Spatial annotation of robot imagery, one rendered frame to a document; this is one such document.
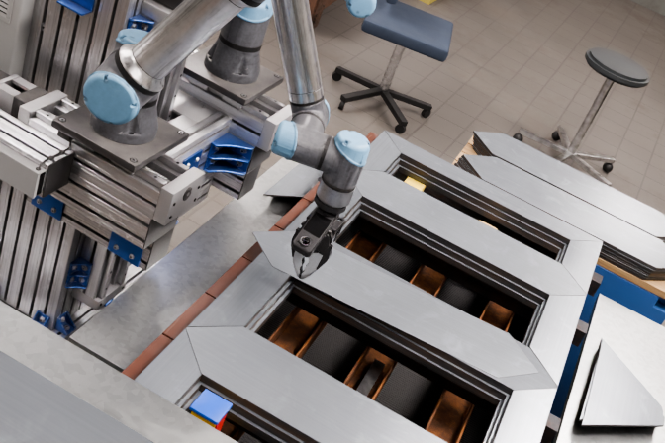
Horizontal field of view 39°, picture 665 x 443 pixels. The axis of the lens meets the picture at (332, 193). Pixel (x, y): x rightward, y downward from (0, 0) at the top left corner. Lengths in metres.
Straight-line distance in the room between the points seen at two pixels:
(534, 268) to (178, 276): 0.95
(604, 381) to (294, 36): 1.19
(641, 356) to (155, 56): 1.58
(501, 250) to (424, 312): 0.45
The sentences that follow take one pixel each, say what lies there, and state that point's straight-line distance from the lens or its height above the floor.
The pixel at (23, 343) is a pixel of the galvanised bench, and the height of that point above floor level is 1.05.
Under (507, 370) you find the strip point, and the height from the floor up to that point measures 0.87.
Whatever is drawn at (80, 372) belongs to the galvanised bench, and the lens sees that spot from 1.56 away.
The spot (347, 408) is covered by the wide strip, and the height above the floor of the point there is 0.87.
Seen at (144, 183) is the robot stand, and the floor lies 0.98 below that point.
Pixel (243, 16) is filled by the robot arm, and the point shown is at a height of 1.22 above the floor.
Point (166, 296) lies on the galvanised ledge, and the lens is 2.31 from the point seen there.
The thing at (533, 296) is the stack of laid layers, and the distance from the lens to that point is 2.56.
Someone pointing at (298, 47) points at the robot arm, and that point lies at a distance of 1.97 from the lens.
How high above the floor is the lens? 2.15
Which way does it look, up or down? 30 degrees down
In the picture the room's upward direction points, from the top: 22 degrees clockwise
